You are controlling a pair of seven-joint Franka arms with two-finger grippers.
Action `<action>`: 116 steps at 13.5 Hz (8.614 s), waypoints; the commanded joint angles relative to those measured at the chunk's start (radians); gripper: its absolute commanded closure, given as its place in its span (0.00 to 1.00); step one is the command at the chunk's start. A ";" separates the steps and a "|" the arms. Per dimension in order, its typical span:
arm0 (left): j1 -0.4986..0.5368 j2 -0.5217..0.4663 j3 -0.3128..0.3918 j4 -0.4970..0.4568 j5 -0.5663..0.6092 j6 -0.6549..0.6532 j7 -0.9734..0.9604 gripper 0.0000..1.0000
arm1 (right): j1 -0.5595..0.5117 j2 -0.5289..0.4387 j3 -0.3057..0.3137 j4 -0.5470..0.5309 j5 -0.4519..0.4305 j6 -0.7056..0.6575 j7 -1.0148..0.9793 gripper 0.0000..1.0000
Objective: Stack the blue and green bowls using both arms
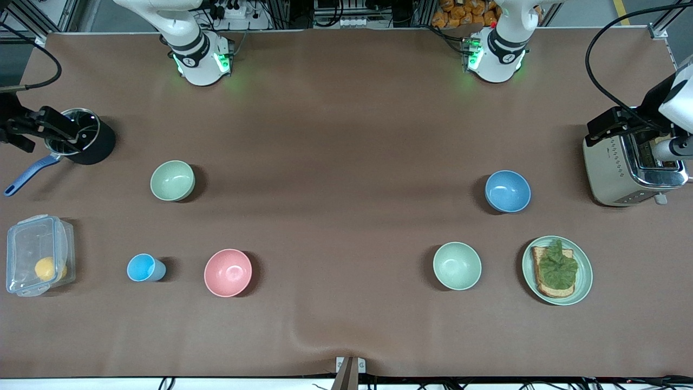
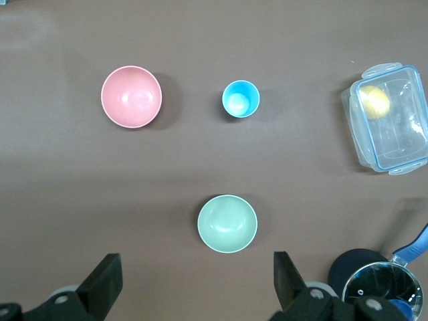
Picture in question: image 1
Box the mint green bowl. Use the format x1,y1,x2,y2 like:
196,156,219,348
433,242,482,291

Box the brown table cover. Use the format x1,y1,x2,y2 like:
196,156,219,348
0,27,693,379

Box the blue cup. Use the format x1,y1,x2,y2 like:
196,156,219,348
127,253,167,282

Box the silver toaster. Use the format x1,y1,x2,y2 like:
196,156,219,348
583,130,689,207

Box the green plate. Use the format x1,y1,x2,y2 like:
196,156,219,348
522,236,593,306

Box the yellow lemon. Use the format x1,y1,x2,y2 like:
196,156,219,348
35,257,68,282

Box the blue bowl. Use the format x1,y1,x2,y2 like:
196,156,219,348
485,170,532,214

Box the long white power strip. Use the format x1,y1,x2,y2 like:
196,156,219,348
314,15,393,29

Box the clear plastic lidded container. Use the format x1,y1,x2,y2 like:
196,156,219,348
6,214,76,297

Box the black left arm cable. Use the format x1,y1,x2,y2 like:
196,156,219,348
586,3,693,128

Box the pink bowl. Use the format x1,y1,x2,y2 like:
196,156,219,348
204,249,253,298

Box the toast slice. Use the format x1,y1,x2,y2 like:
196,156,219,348
531,246,576,298

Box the glass lid blue knob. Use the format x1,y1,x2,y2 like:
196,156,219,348
44,108,101,157

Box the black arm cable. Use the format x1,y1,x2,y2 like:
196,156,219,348
0,22,62,90
586,3,693,128

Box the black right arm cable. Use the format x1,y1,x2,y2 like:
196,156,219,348
0,22,62,90

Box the green lettuce leaf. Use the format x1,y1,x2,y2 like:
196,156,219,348
539,239,579,290

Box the sage green bowl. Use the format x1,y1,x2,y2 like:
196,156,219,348
151,160,195,202

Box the orange snack bags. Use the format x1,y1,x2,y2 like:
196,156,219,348
432,0,501,29

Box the black pot blue handle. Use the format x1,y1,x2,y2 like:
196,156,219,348
4,108,116,197

